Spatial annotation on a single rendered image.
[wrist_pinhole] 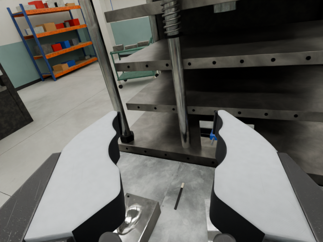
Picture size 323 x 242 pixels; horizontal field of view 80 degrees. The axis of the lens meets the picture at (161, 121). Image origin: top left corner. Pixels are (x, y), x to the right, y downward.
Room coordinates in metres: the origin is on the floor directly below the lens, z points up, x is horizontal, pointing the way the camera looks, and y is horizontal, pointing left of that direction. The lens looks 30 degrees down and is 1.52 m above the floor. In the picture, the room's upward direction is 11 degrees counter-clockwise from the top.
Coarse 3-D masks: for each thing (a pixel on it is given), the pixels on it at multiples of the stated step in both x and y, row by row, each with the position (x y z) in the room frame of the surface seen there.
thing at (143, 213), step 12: (132, 204) 0.51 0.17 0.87; (144, 204) 0.50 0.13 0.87; (156, 204) 0.49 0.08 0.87; (132, 216) 0.48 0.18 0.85; (144, 216) 0.45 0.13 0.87; (156, 216) 0.47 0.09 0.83; (120, 228) 0.43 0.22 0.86; (132, 228) 0.43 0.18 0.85; (144, 228) 0.41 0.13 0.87; (132, 240) 0.37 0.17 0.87; (144, 240) 0.39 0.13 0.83
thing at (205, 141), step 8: (200, 120) 0.89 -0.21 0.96; (208, 120) 0.88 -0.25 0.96; (240, 120) 0.82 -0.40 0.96; (248, 120) 0.81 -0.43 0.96; (200, 128) 0.89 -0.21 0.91; (208, 128) 0.87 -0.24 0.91; (200, 136) 0.89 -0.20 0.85; (208, 136) 0.87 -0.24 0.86; (208, 144) 0.87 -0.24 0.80; (216, 144) 0.85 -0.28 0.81
